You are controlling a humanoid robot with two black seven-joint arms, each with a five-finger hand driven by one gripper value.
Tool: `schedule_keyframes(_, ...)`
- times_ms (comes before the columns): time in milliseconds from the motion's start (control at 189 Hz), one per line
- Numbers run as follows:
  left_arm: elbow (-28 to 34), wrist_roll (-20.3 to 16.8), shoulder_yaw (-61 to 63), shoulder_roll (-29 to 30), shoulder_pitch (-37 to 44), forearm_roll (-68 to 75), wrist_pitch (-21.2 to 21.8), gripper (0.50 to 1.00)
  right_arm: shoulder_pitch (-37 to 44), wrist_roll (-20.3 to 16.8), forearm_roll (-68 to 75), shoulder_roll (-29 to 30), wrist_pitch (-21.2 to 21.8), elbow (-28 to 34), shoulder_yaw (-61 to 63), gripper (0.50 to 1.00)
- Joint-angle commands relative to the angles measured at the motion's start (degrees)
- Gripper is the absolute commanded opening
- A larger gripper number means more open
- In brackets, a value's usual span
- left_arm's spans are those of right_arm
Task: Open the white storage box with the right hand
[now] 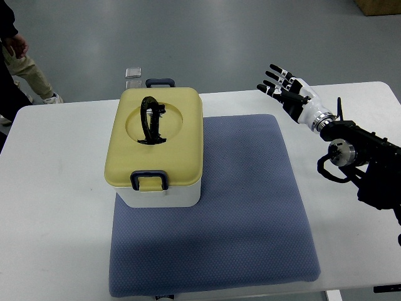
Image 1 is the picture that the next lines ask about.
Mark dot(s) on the black table control panel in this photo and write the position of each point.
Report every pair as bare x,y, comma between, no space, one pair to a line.
387,288

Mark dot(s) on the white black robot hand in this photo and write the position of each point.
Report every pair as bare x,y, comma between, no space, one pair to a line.
298,99

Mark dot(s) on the lower metal floor plate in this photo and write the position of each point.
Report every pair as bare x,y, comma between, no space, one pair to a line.
133,84

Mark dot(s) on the blue padded mat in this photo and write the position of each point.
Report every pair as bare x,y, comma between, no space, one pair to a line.
248,228

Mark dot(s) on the metal floor plate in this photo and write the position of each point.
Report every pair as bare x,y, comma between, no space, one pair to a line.
133,84
133,72

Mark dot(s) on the person in beige trousers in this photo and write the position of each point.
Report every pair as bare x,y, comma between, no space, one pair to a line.
16,62

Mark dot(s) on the cardboard box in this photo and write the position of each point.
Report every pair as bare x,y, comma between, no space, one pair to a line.
379,7

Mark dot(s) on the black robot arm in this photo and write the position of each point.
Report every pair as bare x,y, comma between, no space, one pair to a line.
361,157

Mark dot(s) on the white storage box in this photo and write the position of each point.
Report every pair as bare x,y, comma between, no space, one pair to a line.
152,195

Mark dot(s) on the upper metal floor plate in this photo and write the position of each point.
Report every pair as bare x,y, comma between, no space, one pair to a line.
133,72

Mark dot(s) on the yellow box lid black handle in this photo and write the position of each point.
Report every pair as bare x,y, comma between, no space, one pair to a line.
157,138

